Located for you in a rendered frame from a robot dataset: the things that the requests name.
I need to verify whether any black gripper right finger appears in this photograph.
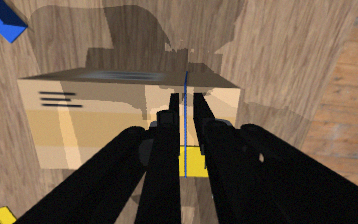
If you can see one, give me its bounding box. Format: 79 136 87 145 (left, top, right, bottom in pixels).
193 93 358 224

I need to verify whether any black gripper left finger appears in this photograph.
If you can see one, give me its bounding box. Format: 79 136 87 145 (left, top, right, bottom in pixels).
12 93 181 224

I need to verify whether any tan cardboard box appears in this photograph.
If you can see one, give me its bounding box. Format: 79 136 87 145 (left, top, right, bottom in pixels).
17 67 240 169

